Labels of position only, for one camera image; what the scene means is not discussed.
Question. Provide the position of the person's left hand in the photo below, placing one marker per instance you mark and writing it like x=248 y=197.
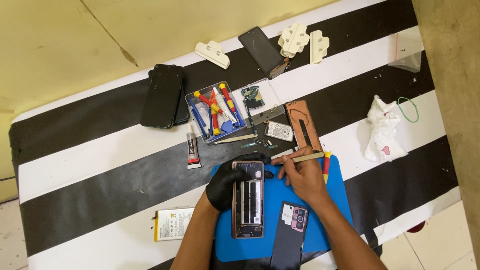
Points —
x=221 y=187

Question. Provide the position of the person's right hand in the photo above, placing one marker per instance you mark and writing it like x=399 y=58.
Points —
x=307 y=180

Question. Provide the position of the metal tweezers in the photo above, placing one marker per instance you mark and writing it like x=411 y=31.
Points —
x=309 y=157
x=236 y=139

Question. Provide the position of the rose-gold phone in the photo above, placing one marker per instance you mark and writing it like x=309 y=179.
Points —
x=249 y=210

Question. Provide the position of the red yellow screwdriver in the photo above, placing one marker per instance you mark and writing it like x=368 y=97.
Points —
x=215 y=122
x=208 y=102
x=326 y=167
x=227 y=96

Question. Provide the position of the glue tube with black label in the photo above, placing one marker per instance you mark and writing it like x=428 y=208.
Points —
x=192 y=150

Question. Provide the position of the clear plastic tool box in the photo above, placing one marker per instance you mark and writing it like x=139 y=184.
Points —
x=225 y=135

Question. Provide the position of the small silver phone battery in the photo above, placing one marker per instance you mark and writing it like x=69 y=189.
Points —
x=279 y=131

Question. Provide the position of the white battery with yellow edge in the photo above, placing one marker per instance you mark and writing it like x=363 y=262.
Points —
x=174 y=224

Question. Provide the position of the copper phone mid plate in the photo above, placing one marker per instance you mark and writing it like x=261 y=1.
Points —
x=300 y=120

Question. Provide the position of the blue triangular pick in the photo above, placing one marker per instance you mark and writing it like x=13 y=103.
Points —
x=227 y=126

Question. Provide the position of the blue work mat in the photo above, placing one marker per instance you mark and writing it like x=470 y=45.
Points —
x=273 y=232

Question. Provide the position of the black phone back cover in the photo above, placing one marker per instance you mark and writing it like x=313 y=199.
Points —
x=288 y=243

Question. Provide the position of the short blue pry tool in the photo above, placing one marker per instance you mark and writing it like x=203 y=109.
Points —
x=240 y=119

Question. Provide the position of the blue plastic pry tool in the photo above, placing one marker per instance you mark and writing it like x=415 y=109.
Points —
x=197 y=116

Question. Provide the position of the metal sim ejector pin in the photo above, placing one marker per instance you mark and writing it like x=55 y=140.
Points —
x=273 y=109

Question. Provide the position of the black phone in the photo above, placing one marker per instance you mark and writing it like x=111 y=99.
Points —
x=161 y=95
x=182 y=112

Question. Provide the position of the white tube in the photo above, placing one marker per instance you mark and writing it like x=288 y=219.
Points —
x=222 y=103

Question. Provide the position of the crumpled white tissue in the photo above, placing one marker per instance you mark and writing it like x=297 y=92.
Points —
x=384 y=131

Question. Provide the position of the clear plastic lid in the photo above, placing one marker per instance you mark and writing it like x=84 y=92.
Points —
x=268 y=95

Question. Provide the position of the phone circuit board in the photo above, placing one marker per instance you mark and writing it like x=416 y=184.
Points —
x=253 y=97

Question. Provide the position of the green rubber band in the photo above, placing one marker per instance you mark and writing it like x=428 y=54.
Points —
x=399 y=107

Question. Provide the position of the red object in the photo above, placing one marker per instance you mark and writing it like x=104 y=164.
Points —
x=416 y=227

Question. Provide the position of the black white striped tablecloth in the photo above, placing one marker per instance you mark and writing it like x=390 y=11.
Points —
x=93 y=180

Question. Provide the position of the white plastic clamp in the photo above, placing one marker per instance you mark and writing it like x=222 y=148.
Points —
x=212 y=54
x=318 y=47
x=294 y=39

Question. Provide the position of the black phone screen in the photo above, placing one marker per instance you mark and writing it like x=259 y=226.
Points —
x=262 y=50

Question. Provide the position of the clear plastic bag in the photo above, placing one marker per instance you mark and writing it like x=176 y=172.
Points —
x=408 y=48

